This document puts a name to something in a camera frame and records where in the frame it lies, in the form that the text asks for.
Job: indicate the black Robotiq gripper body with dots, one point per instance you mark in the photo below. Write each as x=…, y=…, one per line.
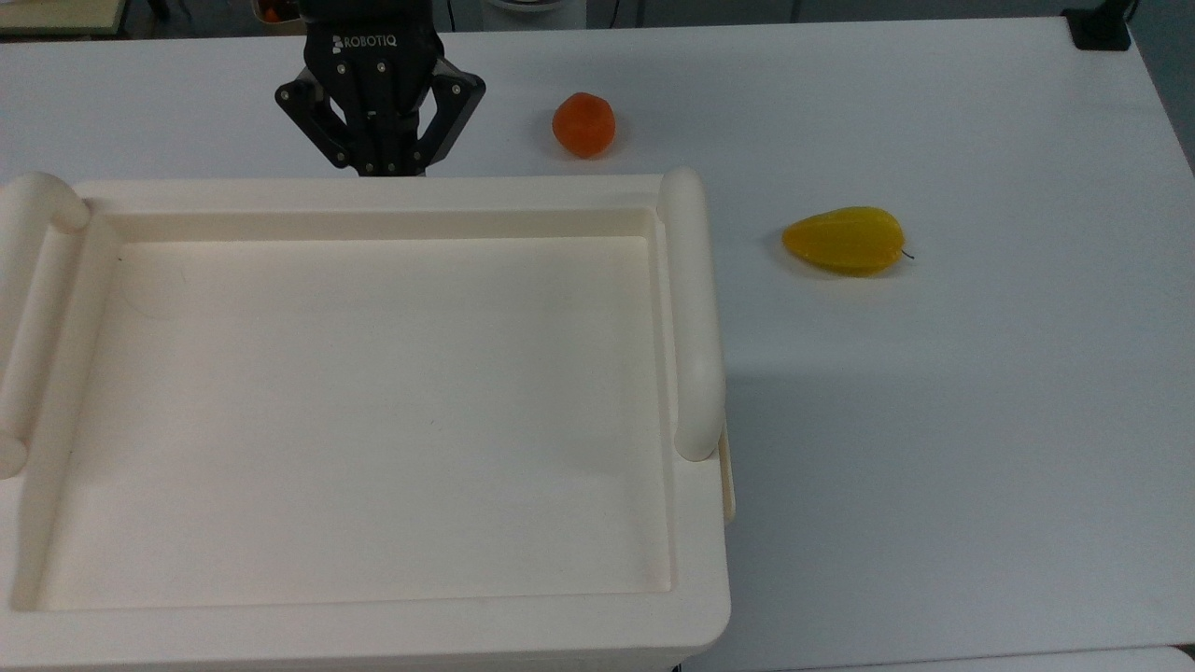
x=373, y=65

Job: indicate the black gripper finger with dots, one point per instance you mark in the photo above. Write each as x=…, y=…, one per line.
x=453, y=103
x=313, y=107

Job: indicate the cream plastic cabinet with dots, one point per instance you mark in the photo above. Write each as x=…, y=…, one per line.
x=373, y=420

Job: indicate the bowl of toy fruit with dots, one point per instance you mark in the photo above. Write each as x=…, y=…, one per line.
x=275, y=11

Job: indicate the orange toy fruit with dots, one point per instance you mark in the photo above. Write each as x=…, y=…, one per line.
x=583, y=123

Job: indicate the wooden side table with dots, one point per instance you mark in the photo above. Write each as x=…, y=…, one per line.
x=56, y=14

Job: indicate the yellow star fruit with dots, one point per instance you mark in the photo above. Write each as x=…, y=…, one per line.
x=845, y=240

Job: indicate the black table clamp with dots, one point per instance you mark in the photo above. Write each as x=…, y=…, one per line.
x=1100, y=28

